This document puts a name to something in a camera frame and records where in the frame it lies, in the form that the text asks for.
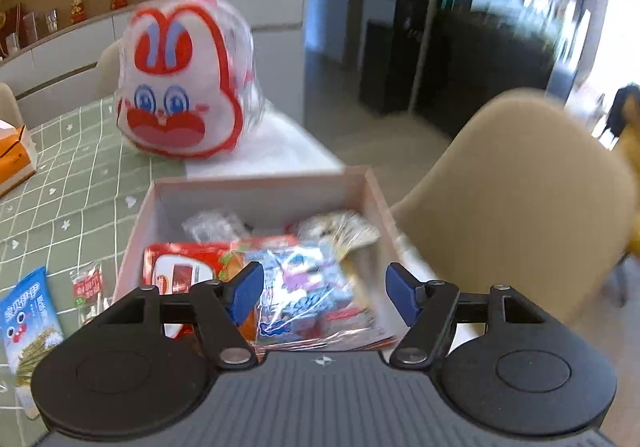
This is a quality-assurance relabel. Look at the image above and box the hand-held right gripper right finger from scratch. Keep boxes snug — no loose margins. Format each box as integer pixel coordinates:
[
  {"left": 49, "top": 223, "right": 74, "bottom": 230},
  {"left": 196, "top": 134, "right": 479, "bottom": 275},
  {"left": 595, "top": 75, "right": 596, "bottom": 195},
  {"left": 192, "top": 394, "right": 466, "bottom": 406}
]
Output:
[{"left": 385, "top": 263, "right": 546, "bottom": 369}]

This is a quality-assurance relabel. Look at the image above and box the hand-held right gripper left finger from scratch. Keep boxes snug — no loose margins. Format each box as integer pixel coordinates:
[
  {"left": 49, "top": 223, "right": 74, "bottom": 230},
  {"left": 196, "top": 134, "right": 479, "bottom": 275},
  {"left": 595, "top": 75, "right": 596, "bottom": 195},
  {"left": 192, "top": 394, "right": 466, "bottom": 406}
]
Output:
[{"left": 107, "top": 261, "right": 264, "bottom": 369}]

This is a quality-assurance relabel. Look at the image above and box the orange red-label snack packet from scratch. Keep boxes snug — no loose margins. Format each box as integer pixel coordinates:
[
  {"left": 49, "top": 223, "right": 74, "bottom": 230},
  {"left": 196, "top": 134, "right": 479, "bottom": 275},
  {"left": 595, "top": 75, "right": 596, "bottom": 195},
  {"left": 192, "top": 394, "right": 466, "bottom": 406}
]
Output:
[{"left": 320, "top": 304, "right": 398, "bottom": 350}]

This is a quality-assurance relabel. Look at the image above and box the shiny blue snack packet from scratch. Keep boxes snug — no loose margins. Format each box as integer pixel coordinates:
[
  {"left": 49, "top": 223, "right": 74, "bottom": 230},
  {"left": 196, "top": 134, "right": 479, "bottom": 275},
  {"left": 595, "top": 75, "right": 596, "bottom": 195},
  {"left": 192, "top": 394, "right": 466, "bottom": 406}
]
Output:
[{"left": 255, "top": 244, "right": 377, "bottom": 343}]

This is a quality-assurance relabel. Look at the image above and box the red snack packet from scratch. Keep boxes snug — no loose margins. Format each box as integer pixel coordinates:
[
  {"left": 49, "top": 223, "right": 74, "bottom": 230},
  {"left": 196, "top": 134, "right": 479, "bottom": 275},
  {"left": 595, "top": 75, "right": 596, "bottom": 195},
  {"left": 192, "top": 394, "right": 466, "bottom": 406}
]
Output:
[{"left": 144, "top": 234, "right": 301, "bottom": 343}]

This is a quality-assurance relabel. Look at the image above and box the pink cardboard box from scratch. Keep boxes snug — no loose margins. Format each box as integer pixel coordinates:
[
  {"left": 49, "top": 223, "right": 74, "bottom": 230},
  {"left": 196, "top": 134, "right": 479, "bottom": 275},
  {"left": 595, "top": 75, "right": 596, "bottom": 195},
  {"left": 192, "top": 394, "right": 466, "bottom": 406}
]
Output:
[{"left": 112, "top": 166, "right": 436, "bottom": 353}]

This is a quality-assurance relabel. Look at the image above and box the clear plastic snack packet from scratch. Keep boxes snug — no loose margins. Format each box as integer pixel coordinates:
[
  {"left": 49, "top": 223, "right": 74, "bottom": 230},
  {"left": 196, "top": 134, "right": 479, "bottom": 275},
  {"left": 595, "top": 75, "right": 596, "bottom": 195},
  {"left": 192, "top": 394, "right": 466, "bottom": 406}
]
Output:
[{"left": 182, "top": 210, "right": 252, "bottom": 246}]

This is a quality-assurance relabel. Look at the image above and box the small clear red-label packet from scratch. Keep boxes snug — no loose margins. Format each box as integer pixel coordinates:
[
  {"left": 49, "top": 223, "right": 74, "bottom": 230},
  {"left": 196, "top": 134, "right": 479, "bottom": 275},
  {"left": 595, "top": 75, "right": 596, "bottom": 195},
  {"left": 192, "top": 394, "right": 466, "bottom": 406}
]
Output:
[{"left": 69, "top": 261, "right": 110, "bottom": 325}]

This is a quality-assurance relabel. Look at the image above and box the beige chair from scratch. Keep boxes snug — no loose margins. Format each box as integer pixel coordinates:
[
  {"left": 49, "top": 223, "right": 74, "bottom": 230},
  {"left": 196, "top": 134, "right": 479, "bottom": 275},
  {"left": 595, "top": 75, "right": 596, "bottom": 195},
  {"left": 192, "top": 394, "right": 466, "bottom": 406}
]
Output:
[
  {"left": 0, "top": 82, "right": 24, "bottom": 129},
  {"left": 390, "top": 87, "right": 640, "bottom": 324},
  {"left": 95, "top": 40, "right": 132, "bottom": 99}
]

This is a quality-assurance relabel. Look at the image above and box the green checked tablecloth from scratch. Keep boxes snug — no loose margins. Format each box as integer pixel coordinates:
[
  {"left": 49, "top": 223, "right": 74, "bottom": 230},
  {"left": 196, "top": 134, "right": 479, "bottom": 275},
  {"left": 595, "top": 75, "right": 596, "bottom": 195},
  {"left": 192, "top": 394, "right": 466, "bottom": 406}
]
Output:
[{"left": 0, "top": 96, "right": 191, "bottom": 428}]

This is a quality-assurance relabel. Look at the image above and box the blue seaweed snack packet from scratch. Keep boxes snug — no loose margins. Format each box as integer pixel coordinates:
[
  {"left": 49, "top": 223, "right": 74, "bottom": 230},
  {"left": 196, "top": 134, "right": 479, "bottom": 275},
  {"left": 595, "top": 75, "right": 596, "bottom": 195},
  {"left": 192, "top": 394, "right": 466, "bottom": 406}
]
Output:
[{"left": 0, "top": 266, "right": 67, "bottom": 420}]

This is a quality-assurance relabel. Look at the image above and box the rabbit-shaped snack bag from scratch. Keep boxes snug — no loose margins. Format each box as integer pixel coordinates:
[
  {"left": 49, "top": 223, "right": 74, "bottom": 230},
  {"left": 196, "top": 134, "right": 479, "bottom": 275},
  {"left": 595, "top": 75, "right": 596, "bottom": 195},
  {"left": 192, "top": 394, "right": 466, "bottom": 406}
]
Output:
[{"left": 115, "top": 0, "right": 266, "bottom": 160}]

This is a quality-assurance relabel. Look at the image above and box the black cabinet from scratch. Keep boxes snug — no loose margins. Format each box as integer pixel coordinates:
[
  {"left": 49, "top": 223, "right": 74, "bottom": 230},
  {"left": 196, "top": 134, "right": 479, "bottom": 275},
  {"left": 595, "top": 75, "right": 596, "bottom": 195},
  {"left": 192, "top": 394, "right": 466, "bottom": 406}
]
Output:
[{"left": 360, "top": 0, "right": 437, "bottom": 117}]

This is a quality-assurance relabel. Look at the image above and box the black fish tank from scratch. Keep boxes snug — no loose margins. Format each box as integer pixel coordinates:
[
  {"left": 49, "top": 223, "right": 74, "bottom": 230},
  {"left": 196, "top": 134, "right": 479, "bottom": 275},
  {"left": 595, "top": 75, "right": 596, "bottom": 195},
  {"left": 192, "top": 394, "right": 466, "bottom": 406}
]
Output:
[{"left": 430, "top": 0, "right": 567, "bottom": 139}]

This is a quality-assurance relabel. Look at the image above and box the yellow cloth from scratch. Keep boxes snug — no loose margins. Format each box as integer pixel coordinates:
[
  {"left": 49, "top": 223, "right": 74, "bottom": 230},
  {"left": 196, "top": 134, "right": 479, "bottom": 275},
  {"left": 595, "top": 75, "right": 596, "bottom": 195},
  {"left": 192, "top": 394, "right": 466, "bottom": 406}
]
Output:
[{"left": 617, "top": 122, "right": 640, "bottom": 255}]

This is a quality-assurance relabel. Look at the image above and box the orange tissue box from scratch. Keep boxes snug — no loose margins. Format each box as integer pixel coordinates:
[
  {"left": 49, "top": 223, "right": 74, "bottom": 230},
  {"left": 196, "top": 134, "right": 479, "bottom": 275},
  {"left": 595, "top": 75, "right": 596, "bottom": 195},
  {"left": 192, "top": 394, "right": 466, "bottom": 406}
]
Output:
[{"left": 0, "top": 120, "right": 39, "bottom": 199}]

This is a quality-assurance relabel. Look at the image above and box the white cabinet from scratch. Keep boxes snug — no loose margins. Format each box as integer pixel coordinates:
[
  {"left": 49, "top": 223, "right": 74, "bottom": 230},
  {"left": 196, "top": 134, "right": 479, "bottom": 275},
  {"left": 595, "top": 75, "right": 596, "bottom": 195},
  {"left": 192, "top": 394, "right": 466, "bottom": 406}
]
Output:
[{"left": 0, "top": 0, "right": 307, "bottom": 129}]

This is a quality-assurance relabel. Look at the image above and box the dark cloth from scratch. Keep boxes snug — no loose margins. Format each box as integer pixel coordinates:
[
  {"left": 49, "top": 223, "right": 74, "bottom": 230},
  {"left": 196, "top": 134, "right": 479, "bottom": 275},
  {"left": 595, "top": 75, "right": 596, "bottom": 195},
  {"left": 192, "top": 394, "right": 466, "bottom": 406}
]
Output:
[{"left": 604, "top": 84, "right": 640, "bottom": 139}]

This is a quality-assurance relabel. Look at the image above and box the clear drinking glasses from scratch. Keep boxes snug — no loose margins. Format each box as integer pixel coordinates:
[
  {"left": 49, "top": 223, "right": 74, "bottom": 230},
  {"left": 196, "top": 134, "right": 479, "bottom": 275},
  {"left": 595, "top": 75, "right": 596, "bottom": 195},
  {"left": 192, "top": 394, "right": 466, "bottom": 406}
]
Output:
[{"left": 19, "top": 10, "right": 62, "bottom": 49}]

